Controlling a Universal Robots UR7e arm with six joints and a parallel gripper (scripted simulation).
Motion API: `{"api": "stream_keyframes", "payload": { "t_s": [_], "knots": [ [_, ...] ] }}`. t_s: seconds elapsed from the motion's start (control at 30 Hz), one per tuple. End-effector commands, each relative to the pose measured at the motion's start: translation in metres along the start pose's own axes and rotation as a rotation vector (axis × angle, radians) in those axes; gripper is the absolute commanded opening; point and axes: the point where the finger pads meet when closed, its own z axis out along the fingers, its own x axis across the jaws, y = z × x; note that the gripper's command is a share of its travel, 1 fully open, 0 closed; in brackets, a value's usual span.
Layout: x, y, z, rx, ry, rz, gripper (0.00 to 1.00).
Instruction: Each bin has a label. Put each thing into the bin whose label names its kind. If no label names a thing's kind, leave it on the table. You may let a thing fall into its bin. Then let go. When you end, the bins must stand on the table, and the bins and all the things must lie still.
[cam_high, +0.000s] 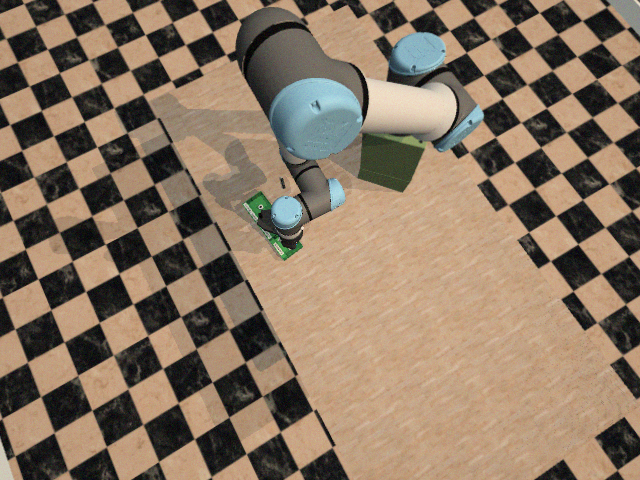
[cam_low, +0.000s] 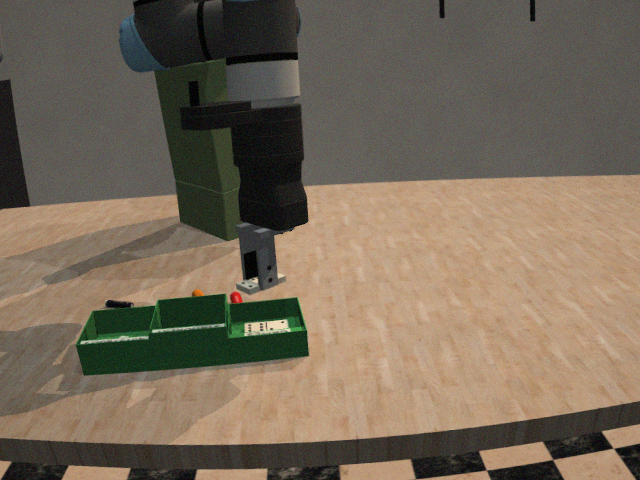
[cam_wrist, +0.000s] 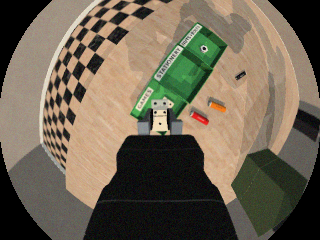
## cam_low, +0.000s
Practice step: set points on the white domino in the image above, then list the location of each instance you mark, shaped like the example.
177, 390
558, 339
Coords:
251, 286
269, 325

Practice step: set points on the green three-compartment bin rack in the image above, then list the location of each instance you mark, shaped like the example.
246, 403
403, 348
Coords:
187, 345

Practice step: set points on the red battery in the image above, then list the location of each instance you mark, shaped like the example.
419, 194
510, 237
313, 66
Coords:
235, 297

